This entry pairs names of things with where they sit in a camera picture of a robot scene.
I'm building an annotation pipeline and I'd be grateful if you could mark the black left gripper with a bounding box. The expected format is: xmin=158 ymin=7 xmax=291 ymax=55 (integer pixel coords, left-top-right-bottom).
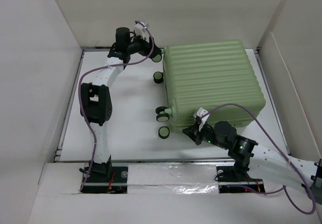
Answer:
xmin=127 ymin=32 xmax=161 ymax=59

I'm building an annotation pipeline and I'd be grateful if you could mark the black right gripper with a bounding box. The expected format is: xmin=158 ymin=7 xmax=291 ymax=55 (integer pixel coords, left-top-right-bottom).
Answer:
xmin=182 ymin=121 xmax=229 ymax=151

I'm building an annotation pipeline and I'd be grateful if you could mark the green hard-shell suitcase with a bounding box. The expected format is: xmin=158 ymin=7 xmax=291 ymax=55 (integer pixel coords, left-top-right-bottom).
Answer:
xmin=152 ymin=40 xmax=266 ymax=131

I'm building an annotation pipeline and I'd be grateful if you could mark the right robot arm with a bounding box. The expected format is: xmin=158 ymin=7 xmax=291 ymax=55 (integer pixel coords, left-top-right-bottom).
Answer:
xmin=182 ymin=121 xmax=321 ymax=202

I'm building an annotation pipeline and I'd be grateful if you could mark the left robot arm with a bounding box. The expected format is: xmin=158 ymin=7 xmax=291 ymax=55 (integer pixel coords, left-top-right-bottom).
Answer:
xmin=78 ymin=21 xmax=162 ymax=182

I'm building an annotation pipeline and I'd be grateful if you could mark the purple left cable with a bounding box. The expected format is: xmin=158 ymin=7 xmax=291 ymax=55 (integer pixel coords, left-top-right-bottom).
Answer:
xmin=77 ymin=20 xmax=155 ymax=192

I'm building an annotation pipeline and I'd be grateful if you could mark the purple cable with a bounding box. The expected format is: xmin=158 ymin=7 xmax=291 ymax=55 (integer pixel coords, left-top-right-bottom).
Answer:
xmin=77 ymin=20 xmax=155 ymax=192
xmin=198 ymin=103 xmax=316 ymax=215

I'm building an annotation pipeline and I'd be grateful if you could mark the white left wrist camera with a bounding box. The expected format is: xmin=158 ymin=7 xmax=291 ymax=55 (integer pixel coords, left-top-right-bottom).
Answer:
xmin=134 ymin=21 xmax=149 ymax=40

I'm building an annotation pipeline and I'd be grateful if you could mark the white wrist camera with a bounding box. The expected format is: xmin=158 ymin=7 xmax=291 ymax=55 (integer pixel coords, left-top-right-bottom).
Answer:
xmin=193 ymin=107 xmax=209 ymax=132
xmin=134 ymin=21 xmax=149 ymax=40

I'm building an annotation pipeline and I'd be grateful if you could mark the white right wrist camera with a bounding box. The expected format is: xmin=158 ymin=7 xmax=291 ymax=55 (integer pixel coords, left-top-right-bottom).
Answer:
xmin=193 ymin=107 xmax=209 ymax=132

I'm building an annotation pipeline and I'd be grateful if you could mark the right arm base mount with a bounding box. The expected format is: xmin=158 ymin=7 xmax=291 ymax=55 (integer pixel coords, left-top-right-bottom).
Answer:
xmin=214 ymin=166 xmax=265 ymax=194

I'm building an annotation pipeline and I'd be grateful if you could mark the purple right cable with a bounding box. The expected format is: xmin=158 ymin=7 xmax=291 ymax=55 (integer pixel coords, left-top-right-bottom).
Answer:
xmin=198 ymin=103 xmax=316 ymax=215

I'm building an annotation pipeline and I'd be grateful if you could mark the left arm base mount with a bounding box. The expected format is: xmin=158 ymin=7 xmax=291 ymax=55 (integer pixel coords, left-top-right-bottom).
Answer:
xmin=80 ymin=165 xmax=128 ymax=194

